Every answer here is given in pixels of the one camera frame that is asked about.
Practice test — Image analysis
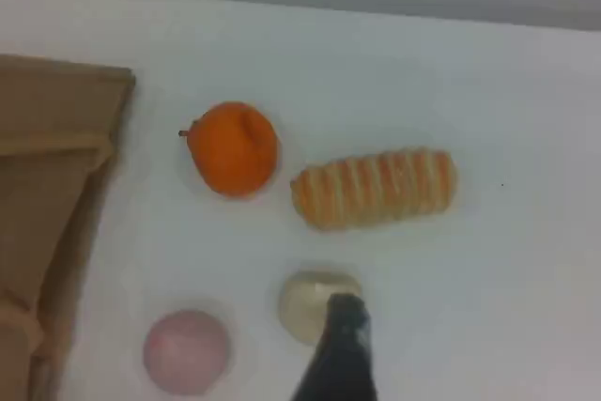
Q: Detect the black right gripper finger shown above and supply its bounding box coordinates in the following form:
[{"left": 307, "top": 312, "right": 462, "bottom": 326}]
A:
[{"left": 291, "top": 292, "right": 379, "bottom": 401}]

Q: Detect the cream egg yolk pastry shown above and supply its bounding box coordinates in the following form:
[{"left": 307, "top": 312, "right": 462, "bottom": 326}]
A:
[{"left": 279, "top": 270, "right": 364, "bottom": 347}]

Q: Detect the orange fruit with stem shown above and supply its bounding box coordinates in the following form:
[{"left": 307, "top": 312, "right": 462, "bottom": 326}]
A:
[{"left": 177, "top": 100, "right": 280, "bottom": 198}]

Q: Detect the brown jute tote bag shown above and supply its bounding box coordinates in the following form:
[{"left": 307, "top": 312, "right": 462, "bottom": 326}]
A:
[{"left": 0, "top": 54, "right": 137, "bottom": 401}]

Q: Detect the pink round bun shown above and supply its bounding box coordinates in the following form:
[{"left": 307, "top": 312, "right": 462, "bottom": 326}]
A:
[{"left": 143, "top": 309, "right": 233, "bottom": 397}]

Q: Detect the striped golden bread roll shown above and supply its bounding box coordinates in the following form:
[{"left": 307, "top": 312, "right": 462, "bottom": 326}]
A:
[{"left": 289, "top": 147, "right": 459, "bottom": 233}]

